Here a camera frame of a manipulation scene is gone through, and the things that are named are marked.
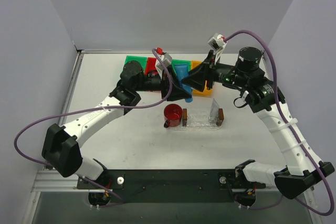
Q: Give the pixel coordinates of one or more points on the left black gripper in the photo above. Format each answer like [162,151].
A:
[164,85]

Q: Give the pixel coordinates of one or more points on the red bin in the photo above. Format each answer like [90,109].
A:
[151,65]

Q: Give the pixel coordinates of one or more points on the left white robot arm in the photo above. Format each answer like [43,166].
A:
[62,144]

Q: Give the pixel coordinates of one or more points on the red mug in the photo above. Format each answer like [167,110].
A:
[172,115]

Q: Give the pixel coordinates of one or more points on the clear holder with wooden ends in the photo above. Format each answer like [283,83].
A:
[219,121]

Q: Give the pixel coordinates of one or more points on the aluminium frame rail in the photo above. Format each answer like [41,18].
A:
[52,181]

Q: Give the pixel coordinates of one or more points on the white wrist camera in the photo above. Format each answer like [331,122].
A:
[165,58]
[218,44]

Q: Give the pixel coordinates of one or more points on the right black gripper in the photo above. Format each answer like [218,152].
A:
[210,74]

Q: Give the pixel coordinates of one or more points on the blue toothbrush case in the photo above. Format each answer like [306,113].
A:
[182,72]

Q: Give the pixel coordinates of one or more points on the right green bin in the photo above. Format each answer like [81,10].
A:
[179,62]

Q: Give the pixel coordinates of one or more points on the clear textured oval tray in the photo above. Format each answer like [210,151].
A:
[197,120]

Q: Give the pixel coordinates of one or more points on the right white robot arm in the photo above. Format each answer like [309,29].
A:
[303,167]

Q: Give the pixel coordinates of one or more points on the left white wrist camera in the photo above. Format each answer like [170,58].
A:
[165,58]

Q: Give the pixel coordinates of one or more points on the yellow bin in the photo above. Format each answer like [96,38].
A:
[205,92]

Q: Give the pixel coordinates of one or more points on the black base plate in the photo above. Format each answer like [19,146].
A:
[175,185]

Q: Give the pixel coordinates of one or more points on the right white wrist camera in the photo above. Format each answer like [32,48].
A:
[218,44]

